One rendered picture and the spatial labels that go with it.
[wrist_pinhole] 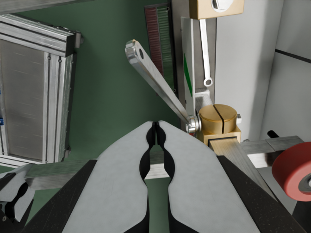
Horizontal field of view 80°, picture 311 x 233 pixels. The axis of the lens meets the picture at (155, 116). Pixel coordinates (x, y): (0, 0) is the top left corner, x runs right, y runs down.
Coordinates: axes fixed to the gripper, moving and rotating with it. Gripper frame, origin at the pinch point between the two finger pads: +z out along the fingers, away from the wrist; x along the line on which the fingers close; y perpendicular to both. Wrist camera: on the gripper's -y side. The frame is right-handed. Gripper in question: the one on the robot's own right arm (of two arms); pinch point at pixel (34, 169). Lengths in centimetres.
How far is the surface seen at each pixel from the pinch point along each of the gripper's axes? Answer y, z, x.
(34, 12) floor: 35, 83, -29
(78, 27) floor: 15, 83, -19
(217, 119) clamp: -30.4, -4.0, -8.7
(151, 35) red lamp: -23.2, 12.4, -17.9
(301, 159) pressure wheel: -40.0, -7.2, -3.5
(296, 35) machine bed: -51, 15, -14
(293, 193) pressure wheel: -39.6, -8.1, 1.5
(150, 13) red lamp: -23.5, 12.4, -21.3
